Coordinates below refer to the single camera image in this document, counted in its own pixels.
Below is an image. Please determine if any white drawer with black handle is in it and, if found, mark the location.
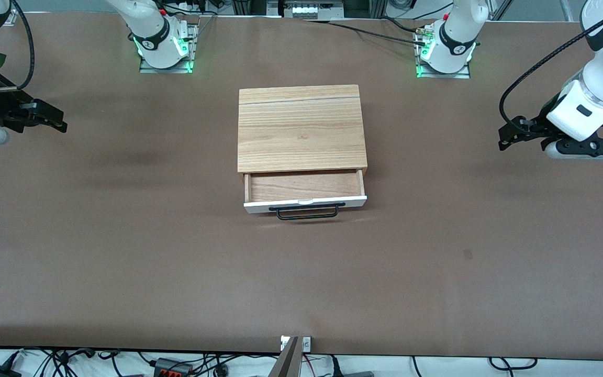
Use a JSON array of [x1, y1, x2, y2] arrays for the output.
[[243, 169, 368, 220]]

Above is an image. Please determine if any light wooden drawer cabinet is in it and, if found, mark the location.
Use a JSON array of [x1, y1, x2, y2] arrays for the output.
[[237, 84, 369, 176]]

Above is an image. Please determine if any grey power strip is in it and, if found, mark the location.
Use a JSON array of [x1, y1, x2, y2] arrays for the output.
[[282, 0, 345, 20]]

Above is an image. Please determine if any black orange connector block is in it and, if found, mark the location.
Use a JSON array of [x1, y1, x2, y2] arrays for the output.
[[153, 358, 193, 377]]

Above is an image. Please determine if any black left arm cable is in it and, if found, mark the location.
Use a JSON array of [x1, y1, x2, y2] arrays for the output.
[[499, 5, 603, 129]]

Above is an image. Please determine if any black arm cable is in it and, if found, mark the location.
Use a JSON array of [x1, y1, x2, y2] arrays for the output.
[[499, 5, 603, 129], [11, 0, 36, 91]]

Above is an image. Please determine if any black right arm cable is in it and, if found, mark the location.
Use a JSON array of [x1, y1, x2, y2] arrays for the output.
[[11, 0, 36, 91]]

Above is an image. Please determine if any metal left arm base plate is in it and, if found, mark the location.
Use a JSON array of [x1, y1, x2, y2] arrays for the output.
[[416, 26, 472, 80]]

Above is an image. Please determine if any short black table cable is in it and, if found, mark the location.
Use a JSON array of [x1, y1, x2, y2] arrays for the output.
[[379, 17, 420, 34]]

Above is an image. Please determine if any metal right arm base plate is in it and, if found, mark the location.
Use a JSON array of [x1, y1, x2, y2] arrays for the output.
[[139, 24, 198, 74]]

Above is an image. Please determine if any long black table cable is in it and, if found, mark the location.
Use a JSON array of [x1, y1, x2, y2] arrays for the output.
[[327, 21, 429, 48]]

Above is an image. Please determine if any looped black floor cable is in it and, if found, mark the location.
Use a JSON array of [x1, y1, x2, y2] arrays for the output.
[[489, 357, 539, 371]]

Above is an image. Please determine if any small metal clamp bracket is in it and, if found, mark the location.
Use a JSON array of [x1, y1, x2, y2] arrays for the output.
[[281, 335, 312, 352]]

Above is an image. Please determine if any brown camera post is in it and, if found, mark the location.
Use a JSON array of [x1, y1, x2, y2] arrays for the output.
[[267, 336, 302, 377]]

